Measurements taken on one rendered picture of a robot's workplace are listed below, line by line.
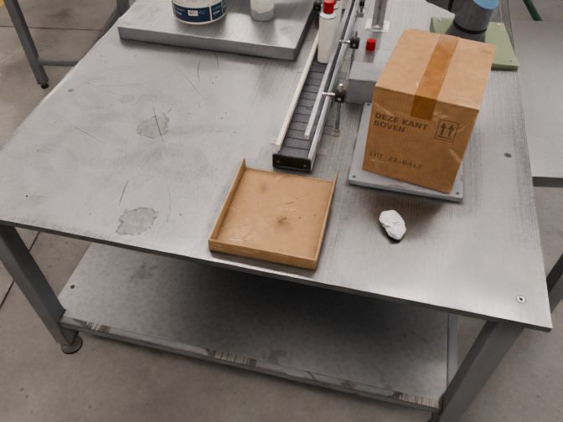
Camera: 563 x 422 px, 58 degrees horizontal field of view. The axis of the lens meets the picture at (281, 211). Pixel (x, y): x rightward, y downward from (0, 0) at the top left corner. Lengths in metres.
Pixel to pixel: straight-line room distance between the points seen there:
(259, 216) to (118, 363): 1.00
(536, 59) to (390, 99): 0.93
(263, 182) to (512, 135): 0.77
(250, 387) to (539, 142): 1.26
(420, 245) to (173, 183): 0.66
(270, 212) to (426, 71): 0.51
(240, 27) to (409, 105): 0.91
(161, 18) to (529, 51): 1.35
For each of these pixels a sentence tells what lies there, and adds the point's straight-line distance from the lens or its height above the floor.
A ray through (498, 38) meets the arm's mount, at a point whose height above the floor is 0.86.
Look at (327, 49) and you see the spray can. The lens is 1.73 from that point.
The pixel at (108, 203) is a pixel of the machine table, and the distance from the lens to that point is 1.40.
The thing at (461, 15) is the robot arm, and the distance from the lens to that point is 1.90.
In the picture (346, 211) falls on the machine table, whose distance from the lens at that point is 1.32.
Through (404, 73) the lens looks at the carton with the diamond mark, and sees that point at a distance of 1.29.
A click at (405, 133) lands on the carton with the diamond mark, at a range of 1.29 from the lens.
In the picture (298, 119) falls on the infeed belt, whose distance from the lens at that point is 1.51.
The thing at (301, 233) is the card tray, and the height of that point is 0.83.
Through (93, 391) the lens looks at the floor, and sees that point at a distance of 2.06.
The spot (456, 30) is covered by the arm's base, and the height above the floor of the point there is 0.94.
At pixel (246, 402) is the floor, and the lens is 1.94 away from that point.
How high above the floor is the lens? 1.80
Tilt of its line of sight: 48 degrees down
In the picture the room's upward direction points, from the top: straight up
